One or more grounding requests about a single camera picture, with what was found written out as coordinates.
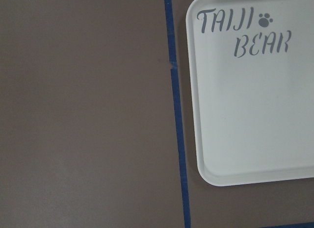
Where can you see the white Taiji Bear tray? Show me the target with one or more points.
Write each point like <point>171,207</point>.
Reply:
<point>251,68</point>

